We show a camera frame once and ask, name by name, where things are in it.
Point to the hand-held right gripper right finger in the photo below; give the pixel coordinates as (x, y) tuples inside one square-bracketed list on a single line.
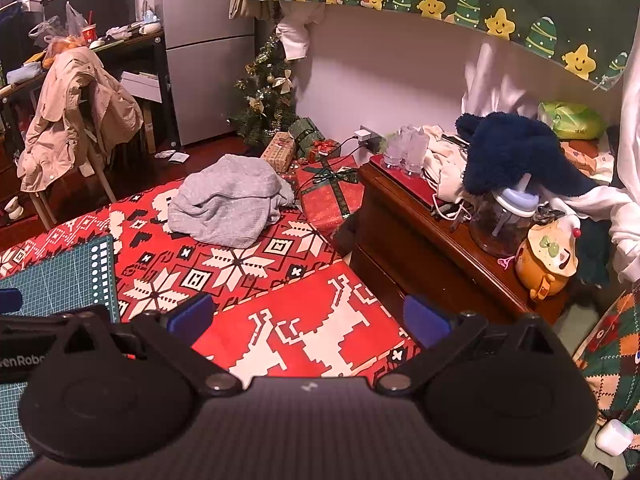
[(425, 320)]

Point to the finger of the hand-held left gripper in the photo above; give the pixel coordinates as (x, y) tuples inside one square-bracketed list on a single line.
[(10, 301)]

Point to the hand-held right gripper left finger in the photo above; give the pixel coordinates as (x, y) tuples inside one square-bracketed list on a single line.
[(192, 312)]

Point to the grey knit polo shirt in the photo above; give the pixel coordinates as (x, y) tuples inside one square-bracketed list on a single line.
[(225, 200)]

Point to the green cutting mat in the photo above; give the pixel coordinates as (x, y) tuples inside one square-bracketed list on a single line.
[(60, 280)]

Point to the wooden nightstand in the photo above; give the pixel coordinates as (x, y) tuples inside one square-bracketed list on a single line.
[(400, 240)]

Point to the pink hair clip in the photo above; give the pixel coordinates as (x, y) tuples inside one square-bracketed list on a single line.
[(506, 260)]

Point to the red patterned blanket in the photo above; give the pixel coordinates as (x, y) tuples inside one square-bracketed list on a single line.
[(300, 300)]

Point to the clear bottle lilac lid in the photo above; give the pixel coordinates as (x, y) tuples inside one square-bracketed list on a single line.
[(500, 220)]

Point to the yellow cartoon pot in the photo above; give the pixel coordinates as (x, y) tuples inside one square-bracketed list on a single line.
[(545, 260)]

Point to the red tray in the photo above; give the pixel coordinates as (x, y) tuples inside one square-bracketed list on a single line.
[(400, 182)]

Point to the pale wooden chair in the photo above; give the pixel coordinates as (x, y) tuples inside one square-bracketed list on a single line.
[(106, 185)]

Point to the cream cloth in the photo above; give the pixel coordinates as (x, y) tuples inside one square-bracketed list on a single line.
[(445, 165)]

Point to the white paper scraps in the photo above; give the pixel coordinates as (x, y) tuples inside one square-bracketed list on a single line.
[(172, 156)]

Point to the kraft patterned gift box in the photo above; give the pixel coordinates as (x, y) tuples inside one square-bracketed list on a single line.
[(277, 152)]

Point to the dark blue fuzzy cloth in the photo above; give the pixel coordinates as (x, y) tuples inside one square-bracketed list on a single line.
[(510, 155)]

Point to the green orange argyle blanket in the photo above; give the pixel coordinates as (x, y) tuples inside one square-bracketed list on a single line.
[(615, 355)]

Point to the white charger plug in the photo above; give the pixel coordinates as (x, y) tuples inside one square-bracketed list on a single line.
[(361, 136)]

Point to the beige jacket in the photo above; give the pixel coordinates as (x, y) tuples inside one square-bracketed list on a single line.
[(75, 110)]

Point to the green gift box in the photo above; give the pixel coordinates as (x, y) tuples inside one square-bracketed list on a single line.
[(307, 132)]

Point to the white garment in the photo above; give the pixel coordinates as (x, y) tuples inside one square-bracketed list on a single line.
[(610, 210)]

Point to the small Christmas tree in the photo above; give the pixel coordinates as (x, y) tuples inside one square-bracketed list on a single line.
[(260, 105)]

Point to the small white case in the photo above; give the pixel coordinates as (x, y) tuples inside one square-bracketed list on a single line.
[(612, 437)]

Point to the light blue folded cloth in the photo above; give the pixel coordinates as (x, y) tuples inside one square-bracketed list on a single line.
[(25, 74)]

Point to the grey refrigerator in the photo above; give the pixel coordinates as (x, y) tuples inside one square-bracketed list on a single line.
[(210, 85)]

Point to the white flat box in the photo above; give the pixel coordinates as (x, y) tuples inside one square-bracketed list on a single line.
[(142, 87)]

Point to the sheer white cloth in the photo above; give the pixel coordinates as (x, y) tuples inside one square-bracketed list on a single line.
[(495, 90)]

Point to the green plastic bag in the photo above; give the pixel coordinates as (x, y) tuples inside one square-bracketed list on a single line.
[(575, 120)]

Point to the black desk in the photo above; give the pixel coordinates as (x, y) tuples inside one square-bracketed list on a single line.
[(145, 40)]

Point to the red paper cup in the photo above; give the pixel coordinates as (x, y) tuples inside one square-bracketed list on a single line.
[(90, 35)]

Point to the clear plastic bag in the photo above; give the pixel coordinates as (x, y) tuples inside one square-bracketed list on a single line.
[(72, 20)]

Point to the white hanging cloth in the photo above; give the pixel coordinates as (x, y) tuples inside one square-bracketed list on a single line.
[(295, 35)]

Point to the black monitor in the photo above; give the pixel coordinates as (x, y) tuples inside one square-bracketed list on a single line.
[(95, 5)]

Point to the beige hanging bag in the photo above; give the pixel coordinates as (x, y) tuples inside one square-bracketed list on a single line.
[(242, 2)]

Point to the wall socket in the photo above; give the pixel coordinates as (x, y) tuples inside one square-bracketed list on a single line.
[(374, 144)]

